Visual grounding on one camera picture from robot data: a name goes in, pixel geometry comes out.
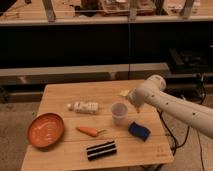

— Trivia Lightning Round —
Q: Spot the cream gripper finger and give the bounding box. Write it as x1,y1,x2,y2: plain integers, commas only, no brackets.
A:
119,90,130,97

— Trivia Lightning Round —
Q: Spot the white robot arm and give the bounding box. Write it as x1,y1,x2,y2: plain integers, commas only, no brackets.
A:
120,75,213,139

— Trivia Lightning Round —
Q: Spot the orange ceramic bowl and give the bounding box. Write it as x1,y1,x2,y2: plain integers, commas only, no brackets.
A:
27,113,65,148

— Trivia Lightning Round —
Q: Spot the long wooden workbench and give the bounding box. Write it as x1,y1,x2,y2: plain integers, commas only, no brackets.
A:
0,63,170,85

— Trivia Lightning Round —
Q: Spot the wooden table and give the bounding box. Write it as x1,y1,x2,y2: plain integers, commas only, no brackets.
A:
21,80,174,171

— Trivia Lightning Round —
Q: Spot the blue sponge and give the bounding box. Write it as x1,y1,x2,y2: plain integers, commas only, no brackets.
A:
128,122,150,141

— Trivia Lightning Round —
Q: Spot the white plastic bottle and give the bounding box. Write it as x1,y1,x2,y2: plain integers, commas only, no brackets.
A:
67,101,99,114

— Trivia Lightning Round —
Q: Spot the orange toy carrot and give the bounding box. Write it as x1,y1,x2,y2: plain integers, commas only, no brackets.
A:
77,126,102,137

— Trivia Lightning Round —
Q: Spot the black white striped block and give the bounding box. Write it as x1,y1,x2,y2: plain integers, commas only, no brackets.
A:
86,141,117,161

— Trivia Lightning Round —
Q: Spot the black cable on floor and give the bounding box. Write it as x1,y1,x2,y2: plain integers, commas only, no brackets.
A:
156,111,208,171

